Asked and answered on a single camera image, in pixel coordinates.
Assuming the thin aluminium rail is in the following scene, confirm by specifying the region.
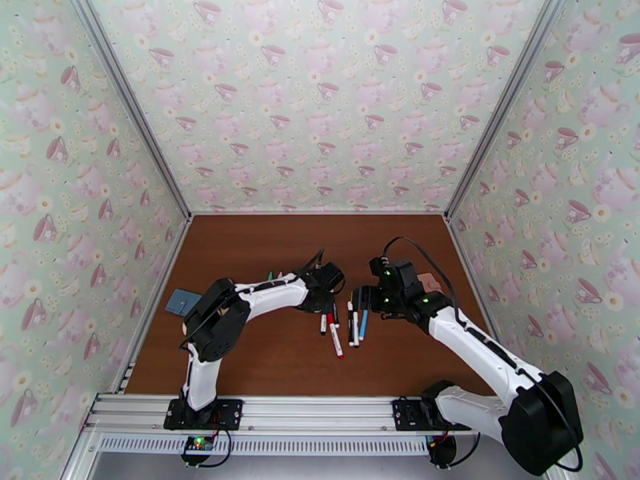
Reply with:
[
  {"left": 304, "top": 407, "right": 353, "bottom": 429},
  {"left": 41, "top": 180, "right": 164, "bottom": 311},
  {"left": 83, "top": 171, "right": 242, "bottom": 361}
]
[{"left": 191, "top": 209, "right": 449, "bottom": 218}]

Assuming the black power cable loop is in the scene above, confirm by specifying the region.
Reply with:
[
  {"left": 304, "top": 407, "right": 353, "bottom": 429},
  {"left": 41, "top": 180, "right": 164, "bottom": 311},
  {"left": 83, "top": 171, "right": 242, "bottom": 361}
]
[
  {"left": 447, "top": 430, "right": 483, "bottom": 469},
  {"left": 197, "top": 427, "right": 236, "bottom": 470}
]

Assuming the aluminium frame post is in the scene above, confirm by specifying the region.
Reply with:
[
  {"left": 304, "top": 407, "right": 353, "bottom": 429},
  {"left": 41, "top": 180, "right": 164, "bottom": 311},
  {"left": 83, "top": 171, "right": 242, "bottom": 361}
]
[
  {"left": 66, "top": 0, "right": 195, "bottom": 220},
  {"left": 443, "top": 0, "right": 574, "bottom": 221}
]

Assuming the small controller circuit board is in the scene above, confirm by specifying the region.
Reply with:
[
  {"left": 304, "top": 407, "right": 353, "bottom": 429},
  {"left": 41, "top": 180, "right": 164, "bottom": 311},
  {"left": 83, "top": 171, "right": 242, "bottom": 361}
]
[
  {"left": 181, "top": 434, "right": 217, "bottom": 467},
  {"left": 427, "top": 433, "right": 457, "bottom": 469}
]

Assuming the perforated white cable tray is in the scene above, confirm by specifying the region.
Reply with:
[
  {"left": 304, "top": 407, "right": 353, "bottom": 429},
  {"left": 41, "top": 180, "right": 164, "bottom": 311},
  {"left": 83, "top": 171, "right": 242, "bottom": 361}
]
[{"left": 97, "top": 433, "right": 436, "bottom": 457}]

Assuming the wide aluminium base rail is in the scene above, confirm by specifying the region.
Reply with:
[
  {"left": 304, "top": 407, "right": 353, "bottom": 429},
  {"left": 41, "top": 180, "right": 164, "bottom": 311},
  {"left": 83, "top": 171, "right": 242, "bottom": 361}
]
[{"left": 82, "top": 393, "right": 556, "bottom": 434}]

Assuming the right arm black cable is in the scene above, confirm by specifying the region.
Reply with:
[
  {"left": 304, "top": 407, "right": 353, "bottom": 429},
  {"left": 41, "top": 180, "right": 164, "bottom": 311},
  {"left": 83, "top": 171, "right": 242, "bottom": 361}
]
[{"left": 382, "top": 236, "right": 585, "bottom": 470}]

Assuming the aluminium side rail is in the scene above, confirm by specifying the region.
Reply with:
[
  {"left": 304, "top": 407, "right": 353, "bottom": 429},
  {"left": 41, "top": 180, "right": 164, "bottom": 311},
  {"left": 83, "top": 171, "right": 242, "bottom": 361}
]
[
  {"left": 443, "top": 215, "right": 574, "bottom": 480},
  {"left": 59, "top": 215, "right": 195, "bottom": 480}
]

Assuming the blue wallet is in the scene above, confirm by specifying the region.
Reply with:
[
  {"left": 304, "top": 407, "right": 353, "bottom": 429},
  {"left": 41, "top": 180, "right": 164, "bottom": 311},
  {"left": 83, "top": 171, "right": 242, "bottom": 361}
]
[{"left": 165, "top": 288, "right": 203, "bottom": 317}]

